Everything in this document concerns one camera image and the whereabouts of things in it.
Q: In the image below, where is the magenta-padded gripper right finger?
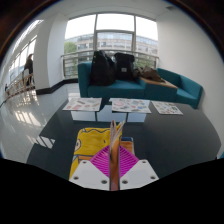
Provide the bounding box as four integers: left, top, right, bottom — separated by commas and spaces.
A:
118, 144, 160, 191

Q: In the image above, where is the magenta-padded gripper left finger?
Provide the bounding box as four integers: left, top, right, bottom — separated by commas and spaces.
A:
68, 144, 111, 192

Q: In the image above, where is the orange pink yellow cartoon towel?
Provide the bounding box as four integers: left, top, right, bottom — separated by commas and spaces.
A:
68, 119, 136, 192

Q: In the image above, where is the printed sticker sheet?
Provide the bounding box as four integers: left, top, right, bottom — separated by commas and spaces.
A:
62, 97, 103, 112
110, 97, 152, 114
151, 100, 184, 116

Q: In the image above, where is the teal sofa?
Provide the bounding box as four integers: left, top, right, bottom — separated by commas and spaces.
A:
77, 60, 204, 110

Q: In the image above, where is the wooden sofa table panel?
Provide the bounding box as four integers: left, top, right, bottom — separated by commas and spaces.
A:
139, 76, 179, 90

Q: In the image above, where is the brown bag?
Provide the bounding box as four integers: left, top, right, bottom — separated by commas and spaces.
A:
133, 65, 166, 83

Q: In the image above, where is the large black backpack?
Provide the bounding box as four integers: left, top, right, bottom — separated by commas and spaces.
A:
89, 49, 118, 87

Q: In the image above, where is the black backpack with light patch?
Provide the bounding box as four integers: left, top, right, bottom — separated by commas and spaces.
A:
114, 52, 136, 81

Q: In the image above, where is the row of wooden stools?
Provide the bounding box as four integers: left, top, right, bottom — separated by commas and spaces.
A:
4, 68, 36, 100

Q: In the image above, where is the metal window railing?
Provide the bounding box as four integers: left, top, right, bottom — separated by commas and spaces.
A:
60, 49, 160, 80

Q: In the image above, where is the person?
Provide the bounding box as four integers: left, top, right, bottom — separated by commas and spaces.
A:
23, 53, 35, 86

